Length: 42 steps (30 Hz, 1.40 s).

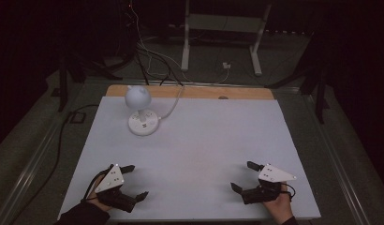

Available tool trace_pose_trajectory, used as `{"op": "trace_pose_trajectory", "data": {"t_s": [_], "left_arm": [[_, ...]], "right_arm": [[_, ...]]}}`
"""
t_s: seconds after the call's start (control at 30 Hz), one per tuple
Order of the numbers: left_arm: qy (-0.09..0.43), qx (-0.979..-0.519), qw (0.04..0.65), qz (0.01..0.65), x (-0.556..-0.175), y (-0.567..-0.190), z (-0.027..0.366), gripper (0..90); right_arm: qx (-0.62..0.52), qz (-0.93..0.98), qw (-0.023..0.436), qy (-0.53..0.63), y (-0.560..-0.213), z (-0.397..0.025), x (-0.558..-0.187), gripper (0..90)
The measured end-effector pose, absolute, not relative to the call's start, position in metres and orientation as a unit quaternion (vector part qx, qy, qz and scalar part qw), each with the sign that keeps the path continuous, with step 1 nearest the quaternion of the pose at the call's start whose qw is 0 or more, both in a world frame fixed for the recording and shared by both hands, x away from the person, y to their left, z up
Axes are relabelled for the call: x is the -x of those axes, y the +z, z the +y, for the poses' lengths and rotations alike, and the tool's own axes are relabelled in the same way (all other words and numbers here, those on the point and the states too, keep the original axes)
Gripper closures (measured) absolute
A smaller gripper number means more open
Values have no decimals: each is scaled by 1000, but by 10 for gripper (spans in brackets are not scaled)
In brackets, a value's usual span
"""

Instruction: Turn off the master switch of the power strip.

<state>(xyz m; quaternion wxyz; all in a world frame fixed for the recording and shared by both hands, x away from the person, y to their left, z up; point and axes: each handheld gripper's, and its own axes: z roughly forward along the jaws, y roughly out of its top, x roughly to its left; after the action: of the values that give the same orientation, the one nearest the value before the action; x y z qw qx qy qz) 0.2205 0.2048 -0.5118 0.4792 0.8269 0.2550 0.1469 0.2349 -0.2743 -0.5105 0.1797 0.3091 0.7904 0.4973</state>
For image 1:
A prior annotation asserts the thin white cable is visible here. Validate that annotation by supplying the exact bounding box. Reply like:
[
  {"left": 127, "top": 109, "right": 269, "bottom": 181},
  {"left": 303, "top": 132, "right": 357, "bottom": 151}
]
[{"left": 127, "top": 3, "right": 230, "bottom": 85}]

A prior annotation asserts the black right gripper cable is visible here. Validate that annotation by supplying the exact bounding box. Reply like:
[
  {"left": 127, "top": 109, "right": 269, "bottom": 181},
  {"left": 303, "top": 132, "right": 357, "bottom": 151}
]
[{"left": 283, "top": 183, "right": 297, "bottom": 202}]

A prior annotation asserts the white table mat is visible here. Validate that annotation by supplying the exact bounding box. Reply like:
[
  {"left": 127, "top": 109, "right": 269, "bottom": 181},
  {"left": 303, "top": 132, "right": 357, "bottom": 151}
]
[{"left": 57, "top": 95, "right": 322, "bottom": 222}]

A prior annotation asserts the grey metal stand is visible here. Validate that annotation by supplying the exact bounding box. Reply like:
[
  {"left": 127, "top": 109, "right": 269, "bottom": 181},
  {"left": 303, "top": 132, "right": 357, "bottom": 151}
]
[{"left": 180, "top": 0, "right": 273, "bottom": 77}]

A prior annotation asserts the black floor cable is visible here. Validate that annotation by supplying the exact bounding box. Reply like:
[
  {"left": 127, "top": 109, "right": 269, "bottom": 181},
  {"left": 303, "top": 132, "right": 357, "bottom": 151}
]
[{"left": 7, "top": 103, "right": 100, "bottom": 225}]

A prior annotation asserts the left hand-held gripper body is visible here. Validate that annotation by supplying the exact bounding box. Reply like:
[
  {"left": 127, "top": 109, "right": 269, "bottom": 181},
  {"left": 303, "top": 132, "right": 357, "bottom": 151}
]
[{"left": 94, "top": 163, "right": 139, "bottom": 214}]

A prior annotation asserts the bundle of black cables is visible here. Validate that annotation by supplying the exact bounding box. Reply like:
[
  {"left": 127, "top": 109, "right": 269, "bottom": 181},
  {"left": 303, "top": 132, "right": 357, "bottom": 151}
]
[{"left": 134, "top": 43, "right": 185, "bottom": 87}]

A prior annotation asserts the person's left hand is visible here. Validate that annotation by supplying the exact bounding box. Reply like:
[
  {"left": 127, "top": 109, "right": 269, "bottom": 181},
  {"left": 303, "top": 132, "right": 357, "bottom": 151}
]
[{"left": 86, "top": 173, "right": 113, "bottom": 213}]

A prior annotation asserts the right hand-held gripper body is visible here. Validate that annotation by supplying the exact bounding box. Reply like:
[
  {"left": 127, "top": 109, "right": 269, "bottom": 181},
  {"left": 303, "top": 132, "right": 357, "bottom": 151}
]
[{"left": 241, "top": 163, "right": 298, "bottom": 205}]

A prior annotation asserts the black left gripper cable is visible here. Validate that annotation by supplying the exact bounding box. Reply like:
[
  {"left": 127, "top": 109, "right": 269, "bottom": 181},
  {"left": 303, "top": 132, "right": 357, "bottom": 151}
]
[{"left": 82, "top": 164, "right": 115, "bottom": 202}]

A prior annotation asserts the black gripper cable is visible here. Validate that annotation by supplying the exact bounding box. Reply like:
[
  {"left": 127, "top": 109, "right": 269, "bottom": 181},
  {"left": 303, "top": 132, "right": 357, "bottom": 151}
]
[
  {"left": 283, "top": 183, "right": 297, "bottom": 202},
  {"left": 82, "top": 164, "right": 115, "bottom": 202}
]

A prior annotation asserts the person's right hand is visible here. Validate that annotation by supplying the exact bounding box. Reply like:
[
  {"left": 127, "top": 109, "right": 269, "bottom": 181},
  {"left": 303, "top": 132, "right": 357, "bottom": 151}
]
[{"left": 262, "top": 181, "right": 295, "bottom": 225}]

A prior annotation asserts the white lamp cable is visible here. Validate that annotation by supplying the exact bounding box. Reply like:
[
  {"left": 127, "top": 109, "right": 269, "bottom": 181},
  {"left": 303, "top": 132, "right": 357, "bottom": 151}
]
[{"left": 157, "top": 85, "right": 185, "bottom": 121}]

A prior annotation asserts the black square floor plate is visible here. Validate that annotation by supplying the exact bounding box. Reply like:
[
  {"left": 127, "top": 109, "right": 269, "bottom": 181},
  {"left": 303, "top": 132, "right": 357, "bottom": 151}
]
[{"left": 69, "top": 112, "right": 87, "bottom": 125}]

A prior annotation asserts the white round desk lamp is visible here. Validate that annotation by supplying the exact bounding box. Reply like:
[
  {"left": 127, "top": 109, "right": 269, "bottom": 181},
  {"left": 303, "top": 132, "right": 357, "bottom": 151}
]
[{"left": 124, "top": 84, "right": 160, "bottom": 137}]

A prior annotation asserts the black tripod stand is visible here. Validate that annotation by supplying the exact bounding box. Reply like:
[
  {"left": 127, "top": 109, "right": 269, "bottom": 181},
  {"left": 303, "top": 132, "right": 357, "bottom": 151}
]
[
  {"left": 56, "top": 46, "right": 135, "bottom": 113},
  {"left": 264, "top": 59, "right": 332, "bottom": 126}
]

